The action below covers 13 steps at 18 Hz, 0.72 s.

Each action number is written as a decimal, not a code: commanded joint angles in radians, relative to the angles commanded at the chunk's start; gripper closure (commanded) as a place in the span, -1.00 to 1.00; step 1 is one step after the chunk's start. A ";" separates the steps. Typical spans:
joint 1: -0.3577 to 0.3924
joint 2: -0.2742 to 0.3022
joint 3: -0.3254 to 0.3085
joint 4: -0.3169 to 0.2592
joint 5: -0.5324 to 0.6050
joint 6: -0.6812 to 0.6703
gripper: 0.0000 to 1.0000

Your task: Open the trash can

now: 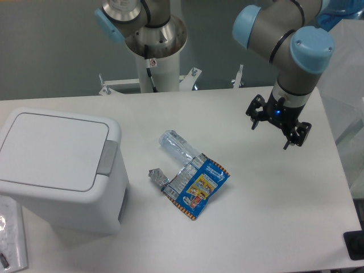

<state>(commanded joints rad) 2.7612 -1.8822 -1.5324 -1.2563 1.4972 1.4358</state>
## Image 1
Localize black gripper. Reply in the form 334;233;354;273
246;93;312;150

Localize white trash can body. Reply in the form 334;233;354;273
1;107;129;234

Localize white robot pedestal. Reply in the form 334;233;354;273
134;53;180;89

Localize grey lid push button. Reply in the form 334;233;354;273
96;140;118;176

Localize blue snack wrapper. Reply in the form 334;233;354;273
162;154;230;221

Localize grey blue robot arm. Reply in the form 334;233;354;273
94;1;334;146

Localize black cable on pedestal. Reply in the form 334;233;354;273
143;44;158;93

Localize crushed clear plastic bottle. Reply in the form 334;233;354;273
159;130;201;165

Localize crumpled silver foil piece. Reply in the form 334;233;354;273
148;168;170;187

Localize white trash can lid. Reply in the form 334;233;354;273
1;113;109;192

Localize blue water jug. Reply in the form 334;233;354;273
316;0;363;31

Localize white metal base frame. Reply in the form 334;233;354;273
98;64;245;96

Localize black device at edge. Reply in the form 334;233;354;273
344;230;363;260

